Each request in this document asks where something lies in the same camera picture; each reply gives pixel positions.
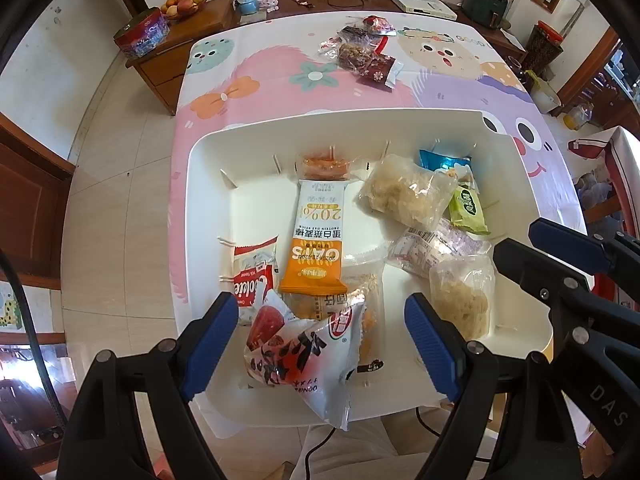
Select dark jar red lid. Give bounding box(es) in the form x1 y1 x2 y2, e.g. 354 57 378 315
525 20 566 73

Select clear packet purple white label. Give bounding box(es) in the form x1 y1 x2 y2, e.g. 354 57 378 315
387 225 493 278

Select dark brown snack packet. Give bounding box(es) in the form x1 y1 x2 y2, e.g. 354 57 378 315
337 25 373 43

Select clear rice cracker packet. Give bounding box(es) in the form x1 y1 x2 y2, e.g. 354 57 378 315
429 254 497 341
356 154 458 226

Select white set-top box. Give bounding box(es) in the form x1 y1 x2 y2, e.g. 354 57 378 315
389 0 458 19

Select yellow plastic bottle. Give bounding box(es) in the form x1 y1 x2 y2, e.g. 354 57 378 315
562 102 596 131

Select decorated tin box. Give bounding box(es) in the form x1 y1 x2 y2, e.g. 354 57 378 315
114 9 171 57

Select wooden sideboard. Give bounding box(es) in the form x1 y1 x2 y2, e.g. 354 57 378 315
112 0 528 116

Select wooden door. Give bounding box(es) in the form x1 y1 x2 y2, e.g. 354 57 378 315
0 112 76 291

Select white bucket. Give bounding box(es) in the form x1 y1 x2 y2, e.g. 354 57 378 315
525 70 564 114

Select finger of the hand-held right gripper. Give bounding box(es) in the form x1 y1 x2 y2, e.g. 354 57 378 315
529 217 640 281
492 237 640 351

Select white orange oat bar packet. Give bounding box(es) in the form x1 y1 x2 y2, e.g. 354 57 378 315
277 179 349 295

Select clear packet orange snack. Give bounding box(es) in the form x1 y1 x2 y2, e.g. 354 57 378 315
280 247 388 386

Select black cable over trousers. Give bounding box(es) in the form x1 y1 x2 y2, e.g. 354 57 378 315
300 405 496 480

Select green snack packet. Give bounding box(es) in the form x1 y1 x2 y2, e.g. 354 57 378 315
447 185 492 236

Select dark red flowered snack packet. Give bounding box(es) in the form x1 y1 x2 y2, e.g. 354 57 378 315
356 52 405 88

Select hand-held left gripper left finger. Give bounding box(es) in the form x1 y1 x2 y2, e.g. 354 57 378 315
55 291 240 480

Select red white cookie packet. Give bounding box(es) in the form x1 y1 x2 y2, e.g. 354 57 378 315
232 234 281 326

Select white plastic tray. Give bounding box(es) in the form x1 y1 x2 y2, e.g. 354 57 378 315
175 106 573 441

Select fruit bowl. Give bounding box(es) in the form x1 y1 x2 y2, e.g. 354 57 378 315
159 0 210 21

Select large white snack bag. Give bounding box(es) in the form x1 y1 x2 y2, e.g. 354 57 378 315
244 290 367 432

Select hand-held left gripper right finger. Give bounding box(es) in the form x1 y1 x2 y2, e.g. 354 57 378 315
404 292 586 480

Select person's light trousers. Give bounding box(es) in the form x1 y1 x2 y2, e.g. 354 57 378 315
295 407 501 480

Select red white chair cover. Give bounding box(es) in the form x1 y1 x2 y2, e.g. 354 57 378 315
570 127 640 311

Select pink printed tablecloth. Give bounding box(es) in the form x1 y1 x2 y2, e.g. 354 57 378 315
167 10 588 441

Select blue snack packet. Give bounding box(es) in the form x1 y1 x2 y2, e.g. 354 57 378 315
417 149 475 183

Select dark grey air fryer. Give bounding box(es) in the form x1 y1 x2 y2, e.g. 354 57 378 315
461 0 509 29

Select clear packet red print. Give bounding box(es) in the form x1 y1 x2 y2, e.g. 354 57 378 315
319 35 346 58

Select orange red snack packet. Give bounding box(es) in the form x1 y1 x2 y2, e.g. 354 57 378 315
295 152 353 182

